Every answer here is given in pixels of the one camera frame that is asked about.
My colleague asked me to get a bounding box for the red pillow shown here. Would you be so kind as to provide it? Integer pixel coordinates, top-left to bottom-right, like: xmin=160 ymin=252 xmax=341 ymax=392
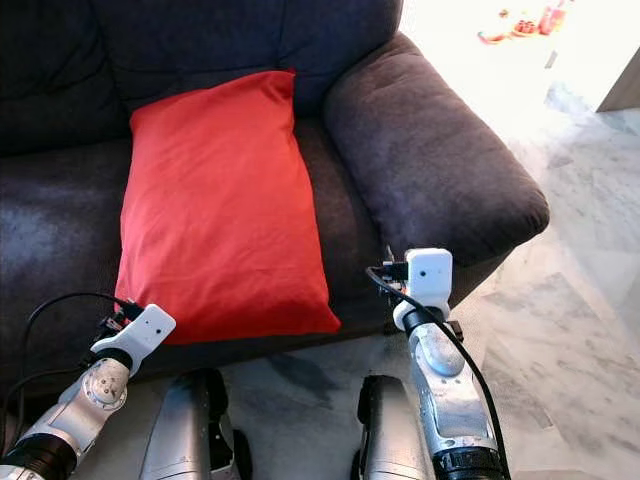
xmin=115 ymin=68 xmax=344 ymax=347

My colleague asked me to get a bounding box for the brown grey fabric sofa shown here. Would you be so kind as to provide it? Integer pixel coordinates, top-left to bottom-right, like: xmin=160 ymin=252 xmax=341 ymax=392
xmin=0 ymin=0 xmax=552 ymax=387

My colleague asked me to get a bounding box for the silver left robot leg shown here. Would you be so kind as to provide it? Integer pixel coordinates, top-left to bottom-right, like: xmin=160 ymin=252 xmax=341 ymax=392
xmin=140 ymin=368 xmax=242 ymax=480

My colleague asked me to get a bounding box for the silver robot leg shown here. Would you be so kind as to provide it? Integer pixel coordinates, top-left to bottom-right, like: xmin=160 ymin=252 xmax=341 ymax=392
xmin=140 ymin=368 xmax=242 ymax=480
xmin=350 ymin=375 xmax=437 ymax=480

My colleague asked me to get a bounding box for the silver right robot leg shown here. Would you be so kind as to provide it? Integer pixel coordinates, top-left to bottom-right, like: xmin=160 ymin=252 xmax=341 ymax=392
xmin=350 ymin=375 xmax=437 ymax=480

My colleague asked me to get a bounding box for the red bowl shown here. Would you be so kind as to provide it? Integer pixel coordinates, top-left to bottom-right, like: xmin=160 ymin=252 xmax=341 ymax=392
xmin=510 ymin=15 xmax=540 ymax=39

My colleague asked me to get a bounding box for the wood grain cabinet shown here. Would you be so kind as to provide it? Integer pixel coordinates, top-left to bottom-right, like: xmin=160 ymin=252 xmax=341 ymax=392
xmin=597 ymin=55 xmax=640 ymax=114

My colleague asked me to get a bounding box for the small red upright container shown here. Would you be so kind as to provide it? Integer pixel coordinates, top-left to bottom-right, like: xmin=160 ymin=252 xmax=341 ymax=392
xmin=540 ymin=0 xmax=567 ymax=35

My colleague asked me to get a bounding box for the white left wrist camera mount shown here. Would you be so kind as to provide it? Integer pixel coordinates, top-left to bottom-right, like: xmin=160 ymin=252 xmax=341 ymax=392
xmin=93 ymin=303 xmax=177 ymax=374

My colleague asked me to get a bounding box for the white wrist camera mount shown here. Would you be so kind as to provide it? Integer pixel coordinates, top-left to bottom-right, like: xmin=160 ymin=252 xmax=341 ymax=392
xmin=393 ymin=248 xmax=453 ymax=332
xmin=93 ymin=303 xmax=177 ymax=374

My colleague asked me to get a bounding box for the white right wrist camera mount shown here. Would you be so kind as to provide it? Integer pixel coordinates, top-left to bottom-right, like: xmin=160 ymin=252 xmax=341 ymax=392
xmin=393 ymin=248 xmax=453 ymax=332

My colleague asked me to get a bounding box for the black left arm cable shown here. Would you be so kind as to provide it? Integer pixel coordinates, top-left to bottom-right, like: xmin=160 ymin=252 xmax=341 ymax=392
xmin=10 ymin=291 xmax=142 ymax=453

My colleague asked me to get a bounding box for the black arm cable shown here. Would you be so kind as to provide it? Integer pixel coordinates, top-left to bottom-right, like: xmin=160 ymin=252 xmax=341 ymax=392
xmin=365 ymin=267 xmax=512 ymax=473
xmin=10 ymin=291 xmax=142 ymax=453

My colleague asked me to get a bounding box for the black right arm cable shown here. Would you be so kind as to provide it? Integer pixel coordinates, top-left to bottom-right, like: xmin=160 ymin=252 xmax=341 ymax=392
xmin=365 ymin=267 xmax=512 ymax=473

